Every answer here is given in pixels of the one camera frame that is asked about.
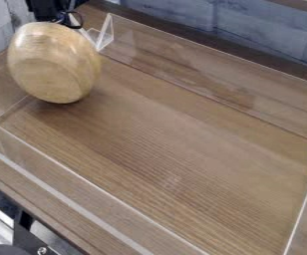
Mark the wooden bowl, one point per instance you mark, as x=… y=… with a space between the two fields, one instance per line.
x=53 y=62

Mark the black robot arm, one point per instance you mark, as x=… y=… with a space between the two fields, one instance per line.
x=53 y=10

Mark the black metal table leg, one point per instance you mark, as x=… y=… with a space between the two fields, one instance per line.
x=25 y=240

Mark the clear acrylic enclosure walls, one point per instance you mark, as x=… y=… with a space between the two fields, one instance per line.
x=177 y=160

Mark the clear acrylic corner bracket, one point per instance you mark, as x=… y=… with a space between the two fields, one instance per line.
x=100 y=37

